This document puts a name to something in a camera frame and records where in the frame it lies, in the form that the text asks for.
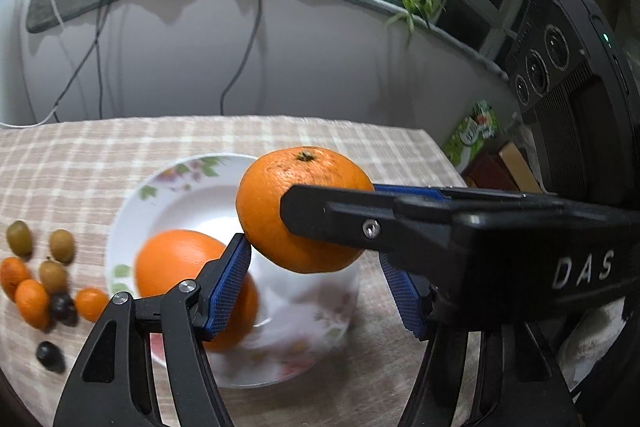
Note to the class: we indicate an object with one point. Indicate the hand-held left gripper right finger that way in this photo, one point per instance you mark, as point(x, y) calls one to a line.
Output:
point(405, 292)

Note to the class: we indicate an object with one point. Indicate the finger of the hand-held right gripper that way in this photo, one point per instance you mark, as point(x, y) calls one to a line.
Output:
point(415, 193)
point(340, 217)

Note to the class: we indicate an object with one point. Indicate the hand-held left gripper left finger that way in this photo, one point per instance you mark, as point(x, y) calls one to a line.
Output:
point(227, 282)

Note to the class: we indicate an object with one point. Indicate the smooth large orange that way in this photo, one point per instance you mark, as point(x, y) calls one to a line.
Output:
point(170, 262)

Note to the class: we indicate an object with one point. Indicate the orange with dark stem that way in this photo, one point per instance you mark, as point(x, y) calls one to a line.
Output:
point(280, 182)

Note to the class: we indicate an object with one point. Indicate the white floral plate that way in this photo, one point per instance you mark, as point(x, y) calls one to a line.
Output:
point(200, 207)

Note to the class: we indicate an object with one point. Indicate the orange kumquat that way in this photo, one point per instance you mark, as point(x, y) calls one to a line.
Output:
point(91, 304)
point(32, 304)
point(12, 277)

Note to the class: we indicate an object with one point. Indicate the small dark fruit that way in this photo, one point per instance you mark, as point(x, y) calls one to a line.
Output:
point(50, 356)
point(64, 309)

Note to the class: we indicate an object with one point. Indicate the small green fruit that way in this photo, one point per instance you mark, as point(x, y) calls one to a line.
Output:
point(53, 277)
point(62, 247)
point(19, 238)

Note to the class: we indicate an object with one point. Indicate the brown box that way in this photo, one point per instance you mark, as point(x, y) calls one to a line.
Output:
point(505, 169)

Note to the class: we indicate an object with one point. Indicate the green printed box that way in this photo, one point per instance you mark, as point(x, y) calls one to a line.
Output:
point(472, 132)

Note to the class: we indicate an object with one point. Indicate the beige checked tablecloth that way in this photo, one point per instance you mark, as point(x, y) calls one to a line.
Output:
point(75, 157)

